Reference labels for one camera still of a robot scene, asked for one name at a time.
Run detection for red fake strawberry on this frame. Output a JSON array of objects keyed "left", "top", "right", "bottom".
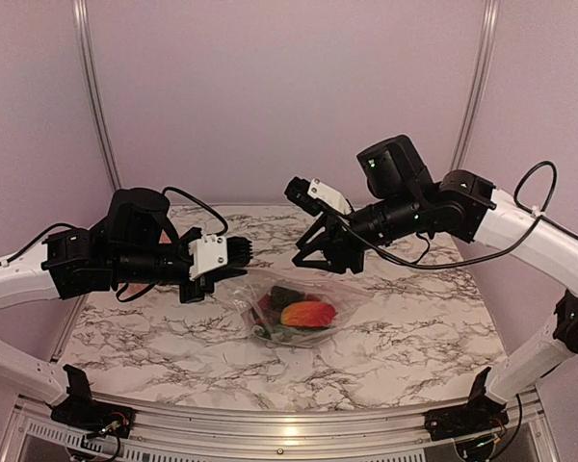
[{"left": 257, "top": 295, "right": 275, "bottom": 314}]

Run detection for clear zip top bag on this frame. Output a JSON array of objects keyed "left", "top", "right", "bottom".
[{"left": 217, "top": 269, "right": 373, "bottom": 347}]

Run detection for dark fake avocado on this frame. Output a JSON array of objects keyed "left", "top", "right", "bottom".
[{"left": 270, "top": 285, "right": 304, "bottom": 308}]

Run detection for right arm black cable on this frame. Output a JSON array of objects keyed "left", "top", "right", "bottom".
[{"left": 341, "top": 160, "right": 559, "bottom": 267}]

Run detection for aluminium frame post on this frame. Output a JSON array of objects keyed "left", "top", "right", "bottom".
[
  {"left": 72, "top": 0, "right": 121, "bottom": 192},
  {"left": 449, "top": 0, "right": 501, "bottom": 170}
]

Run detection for right aluminium frame post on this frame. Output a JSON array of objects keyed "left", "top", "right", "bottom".
[{"left": 449, "top": 0, "right": 501, "bottom": 170}]

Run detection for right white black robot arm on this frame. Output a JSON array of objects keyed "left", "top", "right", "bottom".
[{"left": 285, "top": 135, "right": 578, "bottom": 431}]

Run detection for pink plastic basket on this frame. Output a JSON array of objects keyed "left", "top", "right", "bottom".
[{"left": 121, "top": 231, "right": 171, "bottom": 297}]

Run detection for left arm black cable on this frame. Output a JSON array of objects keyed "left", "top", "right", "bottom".
[{"left": 162, "top": 187, "right": 230, "bottom": 237}]

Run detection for front aluminium rail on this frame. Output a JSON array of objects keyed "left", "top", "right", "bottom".
[{"left": 0, "top": 389, "right": 561, "bottom": 461}]

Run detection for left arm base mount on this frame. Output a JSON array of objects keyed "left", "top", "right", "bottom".
[{"left": 51, "top": 395, "right": 135, "bottom": 439}]

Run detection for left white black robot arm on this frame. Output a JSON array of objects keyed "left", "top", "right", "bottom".
[{"left": 0, "top": 188, "right": 252, "bottom": 310}]

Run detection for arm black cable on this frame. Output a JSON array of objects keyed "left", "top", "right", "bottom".
[
  {"left": 162, "top": 187, "right": 230, "bottom": 237},
  {"left": 341, "top": 160, "right": 559, "bottom": 267}
]

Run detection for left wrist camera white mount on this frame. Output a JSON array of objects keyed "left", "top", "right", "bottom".
[{"left": 188, "top": 234, "right": 253, "bottom": 281}]

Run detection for left aluminium frame post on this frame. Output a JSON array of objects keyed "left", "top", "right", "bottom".
[{"left": 72, "top": 0, "right": 121, "bottom": 192}]

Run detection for green fake cucumber slices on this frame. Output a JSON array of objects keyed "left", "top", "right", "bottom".
[{"left": 251, "top": 324, "right": 317, "bottom": 346}]

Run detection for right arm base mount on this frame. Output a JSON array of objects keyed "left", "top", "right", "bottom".
[{"left": 424, "top": 403, "right": 509, "bottom": 441}]

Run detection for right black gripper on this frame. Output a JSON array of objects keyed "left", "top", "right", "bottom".
[{"left": 292, "top": 188, "right": 427, "bottom": 275}]

